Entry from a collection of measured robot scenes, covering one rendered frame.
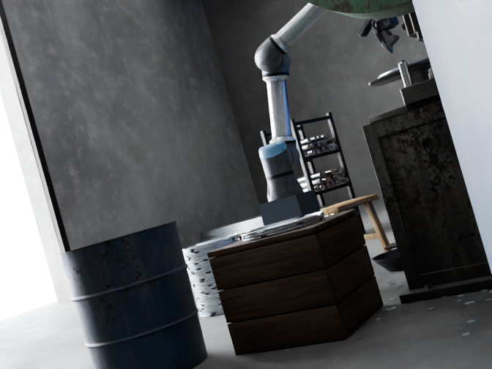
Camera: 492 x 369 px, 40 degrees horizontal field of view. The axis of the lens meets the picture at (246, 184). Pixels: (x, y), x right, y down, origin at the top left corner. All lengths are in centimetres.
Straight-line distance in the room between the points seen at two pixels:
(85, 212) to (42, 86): 142
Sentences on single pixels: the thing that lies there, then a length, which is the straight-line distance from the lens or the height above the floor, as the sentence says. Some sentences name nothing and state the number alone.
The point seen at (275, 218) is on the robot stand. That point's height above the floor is 38.
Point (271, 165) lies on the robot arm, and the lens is 273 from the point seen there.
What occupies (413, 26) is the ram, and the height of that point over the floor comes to 92.
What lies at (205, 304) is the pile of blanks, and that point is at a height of 6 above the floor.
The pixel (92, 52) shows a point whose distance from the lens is 831.
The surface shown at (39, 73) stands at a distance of 756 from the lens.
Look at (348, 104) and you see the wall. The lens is 970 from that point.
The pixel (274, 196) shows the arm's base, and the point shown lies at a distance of 272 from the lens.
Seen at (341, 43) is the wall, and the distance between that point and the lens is 978.
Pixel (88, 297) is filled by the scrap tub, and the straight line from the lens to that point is 223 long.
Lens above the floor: 48
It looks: 1 degrees up
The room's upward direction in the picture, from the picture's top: 16 degrees counter-clockwise
